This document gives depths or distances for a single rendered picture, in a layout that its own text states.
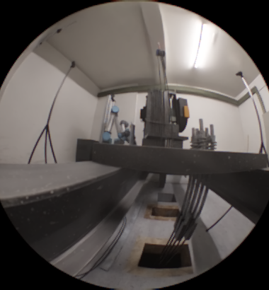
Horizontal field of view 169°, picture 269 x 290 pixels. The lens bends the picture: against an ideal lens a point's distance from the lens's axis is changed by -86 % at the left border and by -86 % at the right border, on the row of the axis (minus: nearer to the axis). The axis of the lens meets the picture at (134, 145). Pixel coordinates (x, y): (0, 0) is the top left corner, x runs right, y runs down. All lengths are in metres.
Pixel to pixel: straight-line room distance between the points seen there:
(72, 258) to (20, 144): 1.99
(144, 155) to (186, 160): 0.13
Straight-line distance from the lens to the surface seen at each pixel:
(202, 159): 0.30
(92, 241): 0.35
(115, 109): 1.35
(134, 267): 0.75
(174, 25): 2.25
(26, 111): 2.19
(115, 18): 2.24
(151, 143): 1.02
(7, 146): 2.14
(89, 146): 1.57
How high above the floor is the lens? 0.71
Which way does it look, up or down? 4 degrees up
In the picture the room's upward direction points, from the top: 5 degrees clockwise
